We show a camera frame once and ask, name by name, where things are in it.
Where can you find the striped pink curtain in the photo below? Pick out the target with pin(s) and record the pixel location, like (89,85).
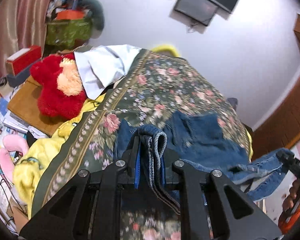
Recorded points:
(17,17)

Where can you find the pink plush toy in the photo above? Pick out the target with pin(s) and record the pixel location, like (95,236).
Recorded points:
(8,160)

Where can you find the red plush toy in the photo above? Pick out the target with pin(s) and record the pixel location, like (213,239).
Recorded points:
(51,90)

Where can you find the small black wall monitor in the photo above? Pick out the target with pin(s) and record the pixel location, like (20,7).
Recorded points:
(196,6)

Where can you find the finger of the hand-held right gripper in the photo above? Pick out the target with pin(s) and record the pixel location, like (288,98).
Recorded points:
(294,163)

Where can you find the dark floral blanket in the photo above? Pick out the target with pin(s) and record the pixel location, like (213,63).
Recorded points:
(152,90)

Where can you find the red box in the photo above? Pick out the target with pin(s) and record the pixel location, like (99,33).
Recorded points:
(23,58)

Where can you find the person's right hand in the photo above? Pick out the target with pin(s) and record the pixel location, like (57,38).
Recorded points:
(291,193)

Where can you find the white pillow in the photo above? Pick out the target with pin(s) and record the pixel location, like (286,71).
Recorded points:
(102,67)

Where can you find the brown cardboard box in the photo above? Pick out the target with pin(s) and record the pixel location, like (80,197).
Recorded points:
(24,105)

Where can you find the green floral storage bag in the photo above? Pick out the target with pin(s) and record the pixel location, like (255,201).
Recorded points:
(67,33)

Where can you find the orange box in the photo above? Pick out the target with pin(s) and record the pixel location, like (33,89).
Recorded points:
(68,15)

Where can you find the grey backpack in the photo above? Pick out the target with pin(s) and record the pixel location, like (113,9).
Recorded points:
(232,103)

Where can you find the grey pillow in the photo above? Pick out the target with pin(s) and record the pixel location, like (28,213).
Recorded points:
(96,15)

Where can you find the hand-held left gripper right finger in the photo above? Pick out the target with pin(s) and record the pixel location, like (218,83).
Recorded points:
(175,172)

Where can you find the yellow bed end cushion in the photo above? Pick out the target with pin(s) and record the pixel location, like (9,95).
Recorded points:
(166,48)

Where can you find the yellow fleece blanket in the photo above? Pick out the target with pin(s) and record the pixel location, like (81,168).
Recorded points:
(39,160)

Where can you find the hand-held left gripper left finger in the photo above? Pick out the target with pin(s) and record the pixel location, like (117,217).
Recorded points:
(137,166)

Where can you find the blue denim jeans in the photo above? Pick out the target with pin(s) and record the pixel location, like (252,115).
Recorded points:
(205,140)

